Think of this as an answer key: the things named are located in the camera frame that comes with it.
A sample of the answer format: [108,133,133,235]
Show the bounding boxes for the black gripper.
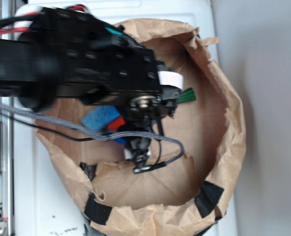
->
[120,61,184,174]

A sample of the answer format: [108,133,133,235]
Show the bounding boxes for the blue sponge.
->
[81,106,126,134]

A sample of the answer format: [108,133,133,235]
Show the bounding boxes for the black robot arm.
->
[0,5,182,174]

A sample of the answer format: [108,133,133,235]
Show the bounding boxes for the orange toy carrot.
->
[113,85,196,131]

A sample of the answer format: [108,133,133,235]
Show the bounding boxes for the black tape piece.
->
[194,181,224,218]
[79,162,97,182]
[84,193,113,225]

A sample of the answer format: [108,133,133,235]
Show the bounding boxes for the brown paper bag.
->
[36,19,246,236]

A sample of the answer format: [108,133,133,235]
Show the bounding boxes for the white plastic bin lid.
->
[14,0,215,236]

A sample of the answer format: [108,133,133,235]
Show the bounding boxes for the black cable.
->
[10,115,168,170]

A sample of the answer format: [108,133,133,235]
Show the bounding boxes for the grey braided cable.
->
[0,100,185,170]

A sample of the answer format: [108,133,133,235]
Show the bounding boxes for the aluminium rail frame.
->
[0,0,15,236]

